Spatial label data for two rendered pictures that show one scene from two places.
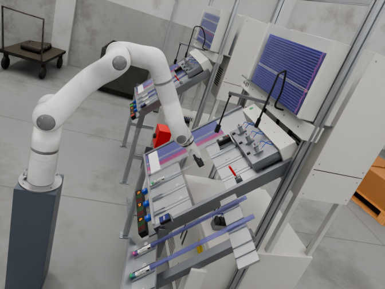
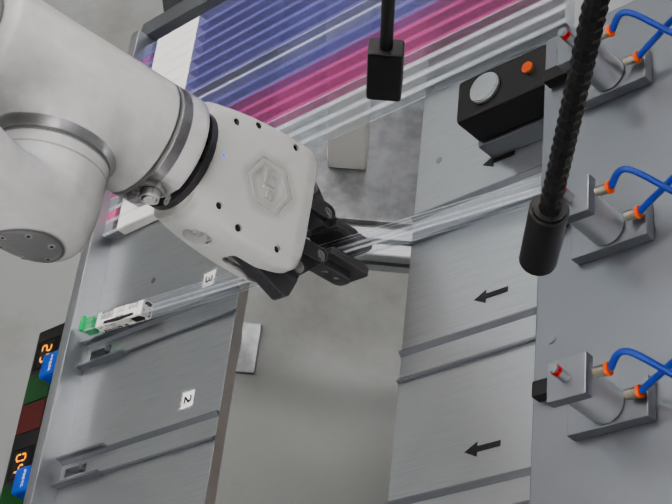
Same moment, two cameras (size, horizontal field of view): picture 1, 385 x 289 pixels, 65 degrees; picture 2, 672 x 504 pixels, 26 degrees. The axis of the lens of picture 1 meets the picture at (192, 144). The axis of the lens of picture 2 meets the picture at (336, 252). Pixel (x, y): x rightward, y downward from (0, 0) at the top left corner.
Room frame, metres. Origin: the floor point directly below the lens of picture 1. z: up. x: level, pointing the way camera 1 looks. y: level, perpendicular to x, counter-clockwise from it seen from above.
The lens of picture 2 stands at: (0.99, -0.32, 1.85)
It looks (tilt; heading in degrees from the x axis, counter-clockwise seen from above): 58 degrees down; 26
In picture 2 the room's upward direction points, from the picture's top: straight up
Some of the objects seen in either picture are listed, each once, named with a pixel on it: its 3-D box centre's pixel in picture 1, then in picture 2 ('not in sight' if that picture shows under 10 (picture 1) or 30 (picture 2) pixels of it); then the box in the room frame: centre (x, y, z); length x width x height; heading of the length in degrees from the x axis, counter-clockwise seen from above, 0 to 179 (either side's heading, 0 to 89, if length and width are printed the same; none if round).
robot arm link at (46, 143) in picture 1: (48, 121); not in sight; (1.23, 0.65, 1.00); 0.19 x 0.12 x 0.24; 23
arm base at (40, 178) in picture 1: (42, 164); not in sight; (1.20, 0.64, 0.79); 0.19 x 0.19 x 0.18
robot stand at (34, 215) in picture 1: (33, 235); not in sight; (1.20, 0.64, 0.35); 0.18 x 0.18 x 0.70; 17
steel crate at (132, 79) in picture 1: (126, 70); not in sight; (5.16, 1.50, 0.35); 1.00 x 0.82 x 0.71; 15
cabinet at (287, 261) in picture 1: (225, 247); not in sight; (1.67, -0.44, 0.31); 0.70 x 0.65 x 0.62; 20
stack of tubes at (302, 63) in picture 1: (291, 72); not in sight; (1.57, -0.35, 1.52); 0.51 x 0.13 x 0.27; 20
